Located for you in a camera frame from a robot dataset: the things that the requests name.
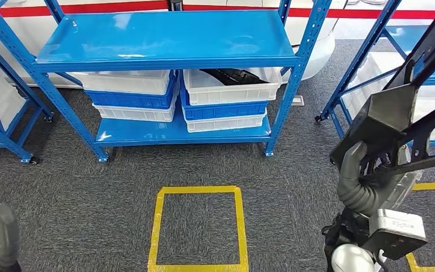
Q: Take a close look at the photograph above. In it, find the blue shelf rack with feet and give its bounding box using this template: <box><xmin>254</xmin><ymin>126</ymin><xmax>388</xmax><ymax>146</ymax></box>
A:
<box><xmin>0</xmin><ymin>0</ymin><xmax>334</xmax><ymax>163</ymax></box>

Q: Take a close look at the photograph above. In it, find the blue shelf rack on casters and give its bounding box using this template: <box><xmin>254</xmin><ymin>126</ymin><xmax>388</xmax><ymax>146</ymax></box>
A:
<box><xmin>314</xmin><ymin>0</ymin><xmax>435</xmax><ymax>148</ymax></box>
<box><xmin>0</xmin><ymin>29</ymin><xmax>55</xmax><ymax>166</ymax></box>

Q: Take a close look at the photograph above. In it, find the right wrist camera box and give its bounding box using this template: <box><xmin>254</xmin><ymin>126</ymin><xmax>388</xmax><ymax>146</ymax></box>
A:
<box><xmin>361</xmin><ymin>208</ymin><xmax>429</xmax><ymax>261</ymax></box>

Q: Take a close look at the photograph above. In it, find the black plastic panel part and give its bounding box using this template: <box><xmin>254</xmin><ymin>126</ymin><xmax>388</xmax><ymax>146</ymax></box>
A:
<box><xmin>329</xmin><ymin>0</ymin><xmax>435</xmax><ymax>178</ymax></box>

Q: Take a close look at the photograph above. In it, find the black spare plastic part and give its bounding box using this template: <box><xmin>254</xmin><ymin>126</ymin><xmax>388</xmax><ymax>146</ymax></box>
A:
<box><xmin>201</xmin><ymin>68</ymin><xmax>270</xmax><ymax>86</ymax></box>

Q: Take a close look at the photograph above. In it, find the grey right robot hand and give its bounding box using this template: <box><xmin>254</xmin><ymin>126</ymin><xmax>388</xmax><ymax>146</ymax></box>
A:
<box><xmin>336</xmin><ymin>141</ymin><xmax>425</xmax><ymax>219</ymax></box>

